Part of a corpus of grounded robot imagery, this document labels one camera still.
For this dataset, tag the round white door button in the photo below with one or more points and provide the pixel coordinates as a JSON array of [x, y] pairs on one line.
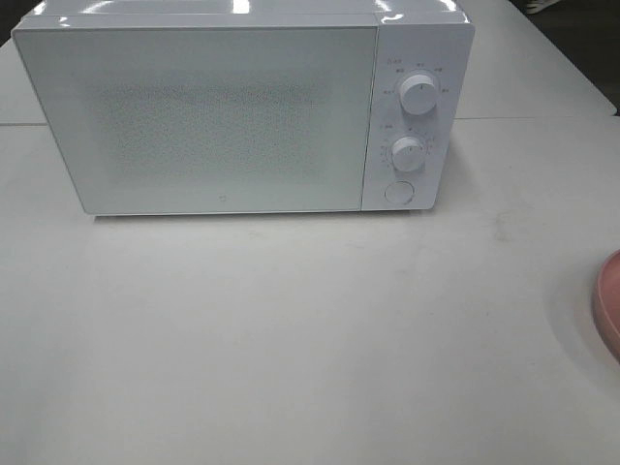
[[400, 192]]

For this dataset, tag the pink round plate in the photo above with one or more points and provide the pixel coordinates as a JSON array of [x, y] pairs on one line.
[[606, 300]]

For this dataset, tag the white microwave door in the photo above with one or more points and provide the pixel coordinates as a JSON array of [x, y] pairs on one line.
[[197, 121]]

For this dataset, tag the lower white timer knob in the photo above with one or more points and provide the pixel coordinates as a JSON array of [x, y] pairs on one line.
[[408, 154]]

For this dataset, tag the white microwave oven body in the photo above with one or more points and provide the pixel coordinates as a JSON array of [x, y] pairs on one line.
[[435, 36]]

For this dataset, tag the upper white power knob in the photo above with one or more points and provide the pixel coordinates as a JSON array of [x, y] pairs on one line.
[[418, 92]]

